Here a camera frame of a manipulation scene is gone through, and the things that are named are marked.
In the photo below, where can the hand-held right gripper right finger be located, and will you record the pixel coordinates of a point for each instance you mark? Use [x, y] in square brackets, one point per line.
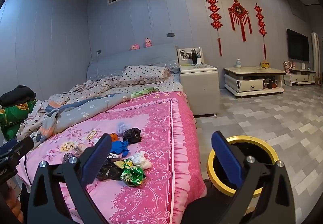
[227, 161]

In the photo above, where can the grey patterned quilt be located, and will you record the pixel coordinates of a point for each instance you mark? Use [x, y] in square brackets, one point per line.
[88, 110]

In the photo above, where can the blue rubber glove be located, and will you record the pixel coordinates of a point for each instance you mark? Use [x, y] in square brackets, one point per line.
[121, 147]

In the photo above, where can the green snack wrapper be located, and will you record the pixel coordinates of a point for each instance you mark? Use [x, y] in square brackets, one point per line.
[132, 173]

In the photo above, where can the white bedside nightstand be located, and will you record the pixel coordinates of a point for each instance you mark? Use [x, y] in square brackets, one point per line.
[199, 90]

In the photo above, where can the red diamond tassel ornament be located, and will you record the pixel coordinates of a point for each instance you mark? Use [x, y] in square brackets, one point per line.
[238, 10]

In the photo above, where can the polka dot ruffled pillow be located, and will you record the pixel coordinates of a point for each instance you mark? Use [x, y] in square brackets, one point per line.
[143, 73]

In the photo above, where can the black folded cloth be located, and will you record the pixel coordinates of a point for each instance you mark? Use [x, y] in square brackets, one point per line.
[16, 95]

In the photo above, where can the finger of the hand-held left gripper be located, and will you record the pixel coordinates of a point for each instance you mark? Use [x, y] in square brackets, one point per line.
[17, 147]

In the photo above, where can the white cup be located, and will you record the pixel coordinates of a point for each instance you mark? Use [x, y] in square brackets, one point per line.
[199, 61]

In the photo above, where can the wall mounted television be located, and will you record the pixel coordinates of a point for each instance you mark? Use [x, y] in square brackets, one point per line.
[297, 46]

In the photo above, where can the pink floral blanket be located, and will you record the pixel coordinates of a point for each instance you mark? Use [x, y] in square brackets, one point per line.
[156, 123]

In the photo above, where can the pink plush toy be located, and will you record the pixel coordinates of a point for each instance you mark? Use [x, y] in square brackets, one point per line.
[148, 42]
[135, 46]

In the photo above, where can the white marble coffee table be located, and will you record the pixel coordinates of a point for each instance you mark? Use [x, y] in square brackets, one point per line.
[252, 84]

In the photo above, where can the orange toy piece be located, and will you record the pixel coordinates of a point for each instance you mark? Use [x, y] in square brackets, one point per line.
[114, 137]

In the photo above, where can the black white printed wrapper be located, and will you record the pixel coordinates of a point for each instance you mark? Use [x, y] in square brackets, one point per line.
[112, 156]

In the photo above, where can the grey upholstered bed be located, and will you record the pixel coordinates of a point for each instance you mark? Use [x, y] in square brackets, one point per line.
[138, 57]

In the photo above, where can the white television stand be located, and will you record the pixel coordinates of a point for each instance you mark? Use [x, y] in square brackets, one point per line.
[300, 78]

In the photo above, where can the beige polka dot quilt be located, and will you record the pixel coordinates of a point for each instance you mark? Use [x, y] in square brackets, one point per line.
[83, 89]

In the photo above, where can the green patterned cloth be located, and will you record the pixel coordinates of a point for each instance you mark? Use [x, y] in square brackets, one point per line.
[142, 91]

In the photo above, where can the snowman figurine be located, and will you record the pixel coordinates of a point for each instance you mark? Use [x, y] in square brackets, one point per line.
[237, 63]

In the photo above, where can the person's left hand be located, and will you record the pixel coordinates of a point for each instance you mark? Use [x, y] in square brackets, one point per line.
[14, 205]

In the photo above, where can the white plastic bag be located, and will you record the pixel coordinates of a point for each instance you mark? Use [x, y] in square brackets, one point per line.
[140, 159]

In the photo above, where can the black yellow rimmed trash bin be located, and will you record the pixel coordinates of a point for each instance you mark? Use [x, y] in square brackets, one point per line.
[254, 138]

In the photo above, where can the black plastic bag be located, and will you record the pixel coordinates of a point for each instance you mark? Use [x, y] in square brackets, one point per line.
[131, 135]
[109, 171]

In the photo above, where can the yellow pot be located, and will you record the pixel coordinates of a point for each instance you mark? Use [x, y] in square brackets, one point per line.
[265, 64]

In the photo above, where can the pink doll figure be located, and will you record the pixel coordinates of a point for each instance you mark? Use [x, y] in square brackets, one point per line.
[287, 66]

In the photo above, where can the black thermos bottle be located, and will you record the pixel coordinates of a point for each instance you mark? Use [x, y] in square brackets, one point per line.
[194, 57]

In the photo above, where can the green floral bundle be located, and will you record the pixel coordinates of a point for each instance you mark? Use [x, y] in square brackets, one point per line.
[14, 118]

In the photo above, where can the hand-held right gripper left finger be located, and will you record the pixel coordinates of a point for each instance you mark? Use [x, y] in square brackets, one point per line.
[97, 158]

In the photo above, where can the white standing air conditioner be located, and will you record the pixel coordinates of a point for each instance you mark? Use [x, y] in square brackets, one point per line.
[316, 54]

